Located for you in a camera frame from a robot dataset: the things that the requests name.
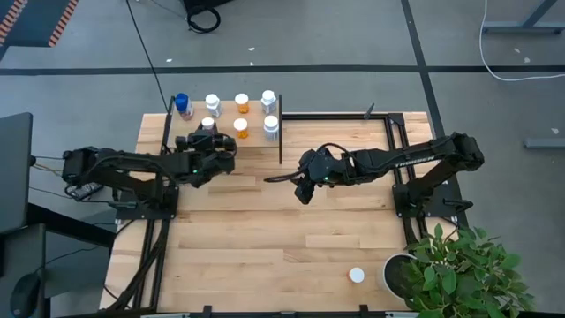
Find thick black cable loop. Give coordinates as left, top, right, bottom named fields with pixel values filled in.
left=185, top=4, right=222, bottom=34

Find white bottle blue-edged label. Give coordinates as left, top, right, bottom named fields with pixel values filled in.
left=260, top=89, right=278, bottom=115
left=262, top=115, right=281, bottom=142

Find green plant in white pot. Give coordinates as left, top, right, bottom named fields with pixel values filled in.
left=380, top=223, right=535, bottom=318

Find dark mat orange stripes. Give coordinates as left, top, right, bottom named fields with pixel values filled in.
left=0, top=0, right=80, bottom=49

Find grey metal stand base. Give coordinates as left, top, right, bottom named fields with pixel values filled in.
left=480, top=0, right=565, bottom=36

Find black monitor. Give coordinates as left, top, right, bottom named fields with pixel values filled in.
left=0, top=112, right=34, bottom=235

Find grey metal bar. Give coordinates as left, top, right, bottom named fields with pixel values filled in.
left=524, top=138, right=565, bottom=150

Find black side desk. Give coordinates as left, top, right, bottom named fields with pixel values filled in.
left=0, top=202, right=117, bottom=318

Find orange vial with few pills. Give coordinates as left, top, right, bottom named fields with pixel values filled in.
left=232, top=117, right=250, bottom=140

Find black aluminium table frame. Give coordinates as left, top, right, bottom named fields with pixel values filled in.
left=105, top=112, right=470, bottom=318

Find white floor cable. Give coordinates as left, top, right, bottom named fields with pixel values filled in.
left=478, top=0, right=565, bottom=83

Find black box on floor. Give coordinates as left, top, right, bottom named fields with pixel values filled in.
left=182, top=0, right=235, bottom=11

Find small grey black device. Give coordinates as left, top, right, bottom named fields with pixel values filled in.
left=65, top=182, right=105, bottom=203

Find blue-capped clear bottle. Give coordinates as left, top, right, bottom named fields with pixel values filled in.
left=174, top=92, right=194, bottom=121

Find black computer mouse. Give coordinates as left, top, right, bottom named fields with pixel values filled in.
left=10, top=272, right=41, bottom=318

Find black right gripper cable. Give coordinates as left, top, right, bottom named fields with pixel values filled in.
left=263, top=169, right=310, bottom=184

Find long black floor cable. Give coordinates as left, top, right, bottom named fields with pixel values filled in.
left=124, top=0, right=172, bottom=114

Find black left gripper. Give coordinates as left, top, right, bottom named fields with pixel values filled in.
left=175, top=131, right=238, bottom=189

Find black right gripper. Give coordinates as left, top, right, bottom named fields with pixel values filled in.
left=293, top=148, right=354, bottom=206

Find orange vial of capsules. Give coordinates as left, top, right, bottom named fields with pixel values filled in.
left=234, top=92, right=251, bottom=115

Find white aspirin bottle yellow label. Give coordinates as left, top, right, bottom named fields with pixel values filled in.
left=205, top=93, right=223, bottom=118

